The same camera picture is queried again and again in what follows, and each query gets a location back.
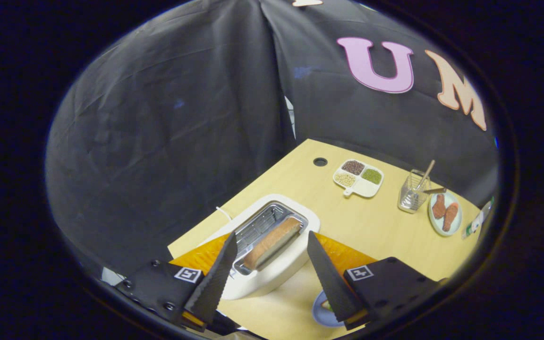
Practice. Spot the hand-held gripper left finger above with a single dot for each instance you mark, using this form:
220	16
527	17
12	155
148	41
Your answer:
215	278

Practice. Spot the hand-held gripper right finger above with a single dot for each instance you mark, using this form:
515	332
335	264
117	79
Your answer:
331	278

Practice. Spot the green lettuce leaf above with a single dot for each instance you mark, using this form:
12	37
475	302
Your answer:
327	306

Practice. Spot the toasted bread slice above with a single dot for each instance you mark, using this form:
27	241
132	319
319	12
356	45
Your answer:
274	242

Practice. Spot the blue plate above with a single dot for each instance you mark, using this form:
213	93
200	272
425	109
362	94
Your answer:
321	318

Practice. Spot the white toaster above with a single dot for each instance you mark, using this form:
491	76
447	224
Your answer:
272	278

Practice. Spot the white divided condiment tray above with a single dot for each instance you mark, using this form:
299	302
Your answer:
364	188

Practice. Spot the dark brown meat patty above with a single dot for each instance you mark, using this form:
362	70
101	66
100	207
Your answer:
438	206

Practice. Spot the reddish brown meat patty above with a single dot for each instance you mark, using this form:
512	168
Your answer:
450	216

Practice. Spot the pale green plate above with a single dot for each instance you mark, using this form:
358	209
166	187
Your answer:
456	226

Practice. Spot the clear plastic water bottle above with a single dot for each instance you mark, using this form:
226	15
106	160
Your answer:
476	222

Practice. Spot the black backdrop cloth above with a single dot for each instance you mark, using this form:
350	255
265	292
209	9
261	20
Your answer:
182	118

